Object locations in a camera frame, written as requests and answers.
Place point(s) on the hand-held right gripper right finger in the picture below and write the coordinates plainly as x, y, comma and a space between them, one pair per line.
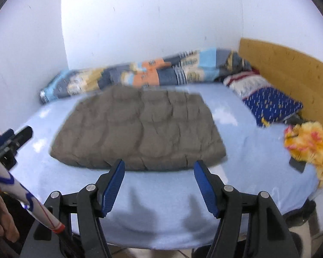
206, 190

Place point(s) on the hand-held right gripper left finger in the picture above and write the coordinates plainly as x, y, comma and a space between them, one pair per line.
113, 190

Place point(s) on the brown quilted puffer jacket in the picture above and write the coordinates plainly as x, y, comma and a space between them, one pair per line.
140, 129

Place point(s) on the wooden headboard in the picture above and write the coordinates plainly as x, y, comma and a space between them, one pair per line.
290, 72

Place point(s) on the yellow fluffy plush item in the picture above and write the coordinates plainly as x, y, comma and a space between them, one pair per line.
306, 142

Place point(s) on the starry blue patterned pillow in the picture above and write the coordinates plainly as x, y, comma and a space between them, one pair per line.
271, 104

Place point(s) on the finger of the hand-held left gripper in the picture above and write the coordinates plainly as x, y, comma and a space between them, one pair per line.
2, 141
23, 137

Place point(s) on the patchwork cartoon print quilt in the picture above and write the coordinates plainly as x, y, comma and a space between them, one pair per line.
164, 72

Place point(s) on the person's left hand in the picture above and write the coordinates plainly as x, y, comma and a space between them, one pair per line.
8, 217

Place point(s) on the small black flat item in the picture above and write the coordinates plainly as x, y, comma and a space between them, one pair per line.
297, 165

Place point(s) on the light blue bed sheet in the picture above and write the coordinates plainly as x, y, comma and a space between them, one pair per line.
245, 153

